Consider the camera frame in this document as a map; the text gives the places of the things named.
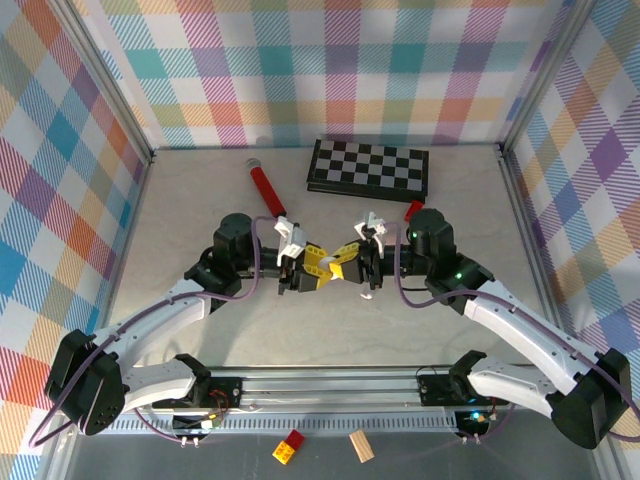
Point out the folded black chess board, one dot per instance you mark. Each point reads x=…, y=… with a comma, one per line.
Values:
x=367, y=170

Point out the aluminium table side rail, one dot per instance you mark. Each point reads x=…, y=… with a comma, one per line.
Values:
x=536, y=260
x=125, y=260

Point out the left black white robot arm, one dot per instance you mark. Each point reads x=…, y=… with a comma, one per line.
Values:
x=150, y=320

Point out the red toy microphone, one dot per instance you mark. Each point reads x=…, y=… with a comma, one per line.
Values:
x=267, y=192

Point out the wooden block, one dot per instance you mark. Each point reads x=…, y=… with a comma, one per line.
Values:
x=361, y=446

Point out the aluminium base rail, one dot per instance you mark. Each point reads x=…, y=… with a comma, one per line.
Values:
x=325, y=390

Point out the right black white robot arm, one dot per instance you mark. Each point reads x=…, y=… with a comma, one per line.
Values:
x=525, y=330

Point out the yellow toy brick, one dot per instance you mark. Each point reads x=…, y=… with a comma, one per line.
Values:
x=283, y=452

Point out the aluminium frame post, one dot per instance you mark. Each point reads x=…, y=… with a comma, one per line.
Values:
x=546, y=75
x=102, y=75

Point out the red rectangular block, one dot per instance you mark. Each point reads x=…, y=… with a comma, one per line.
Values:
x=413, y=209

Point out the small black connector box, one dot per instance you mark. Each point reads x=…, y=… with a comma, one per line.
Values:
x=475, y=421
x=197, y=424

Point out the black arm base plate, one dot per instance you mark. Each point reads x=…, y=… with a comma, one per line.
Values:
x=227, y=392
x=432, y=392

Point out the red toy brick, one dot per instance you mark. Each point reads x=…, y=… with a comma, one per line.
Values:
x=296, y=437

